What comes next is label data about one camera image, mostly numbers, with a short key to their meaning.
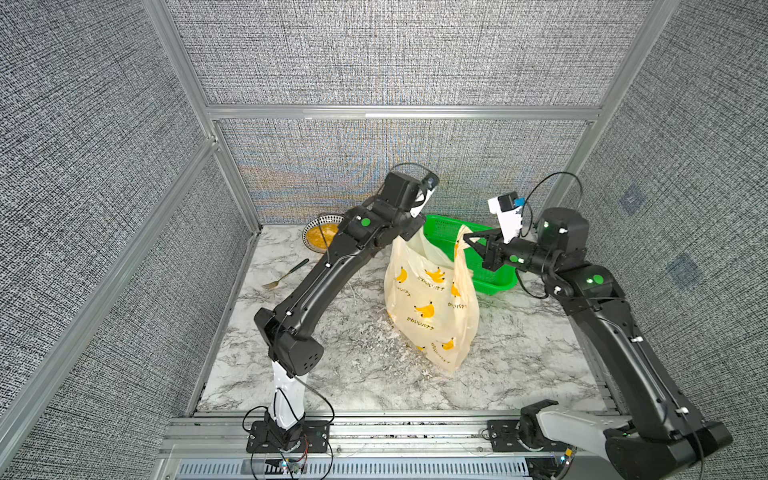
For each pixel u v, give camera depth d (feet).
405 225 2.13
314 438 2.39
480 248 2.07
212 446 2.53
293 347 1.43
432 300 2.62
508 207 1.77
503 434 2.39
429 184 1.97
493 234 1.90
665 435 1.21
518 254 1.80
